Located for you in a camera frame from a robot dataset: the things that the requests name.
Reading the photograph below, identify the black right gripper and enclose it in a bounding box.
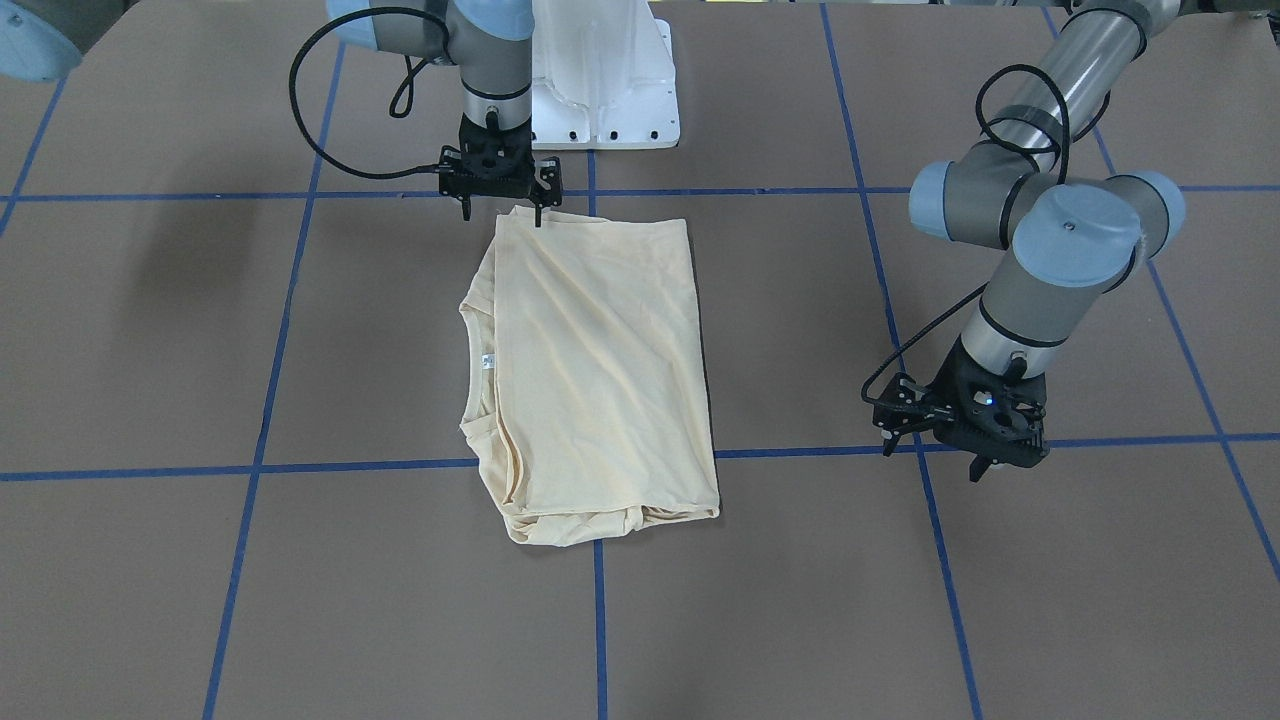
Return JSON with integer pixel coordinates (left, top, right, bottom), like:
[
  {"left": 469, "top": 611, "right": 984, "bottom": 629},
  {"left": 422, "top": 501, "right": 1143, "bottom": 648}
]
[{"left": 440, "top": 117, "right": 547, "bottom": 228}]

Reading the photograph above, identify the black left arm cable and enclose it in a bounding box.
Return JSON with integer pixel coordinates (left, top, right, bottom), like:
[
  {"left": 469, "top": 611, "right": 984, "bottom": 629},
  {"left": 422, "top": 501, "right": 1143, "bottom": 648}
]
[{"left": 860, "top": 64, "right": 1111, "bottom": 405}]

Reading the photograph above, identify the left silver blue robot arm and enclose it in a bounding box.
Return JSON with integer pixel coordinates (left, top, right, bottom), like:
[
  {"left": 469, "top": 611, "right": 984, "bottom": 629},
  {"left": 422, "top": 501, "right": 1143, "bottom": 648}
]
[{"left": 861, "top": 1, "right": 1277, "bottom": 480}]

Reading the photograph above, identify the beige long-sleeve printed shirt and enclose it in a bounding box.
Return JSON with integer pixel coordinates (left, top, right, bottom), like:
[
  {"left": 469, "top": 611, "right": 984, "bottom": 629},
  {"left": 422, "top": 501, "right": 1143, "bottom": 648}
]
[{"left": 460, "top": 206, "right": 721, "bottom": 547}]

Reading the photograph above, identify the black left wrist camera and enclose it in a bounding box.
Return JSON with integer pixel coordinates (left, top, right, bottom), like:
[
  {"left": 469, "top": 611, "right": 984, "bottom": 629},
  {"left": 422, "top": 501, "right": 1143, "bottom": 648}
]
[{"left": 872, "top": 372, "right": 950, "bottom": 439}]

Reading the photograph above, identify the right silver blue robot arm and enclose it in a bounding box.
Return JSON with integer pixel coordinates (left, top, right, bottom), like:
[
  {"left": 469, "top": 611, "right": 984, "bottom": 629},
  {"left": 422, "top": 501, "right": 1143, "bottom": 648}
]
[{"left": 1, "top": 1, "right": 563, "bottom": 217}]

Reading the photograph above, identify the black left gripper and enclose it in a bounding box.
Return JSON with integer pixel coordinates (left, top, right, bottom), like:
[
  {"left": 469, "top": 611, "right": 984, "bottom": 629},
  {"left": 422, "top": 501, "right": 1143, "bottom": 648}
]
[{"left": 881, "top": 340, "right": 1050, "bottom": 483}]

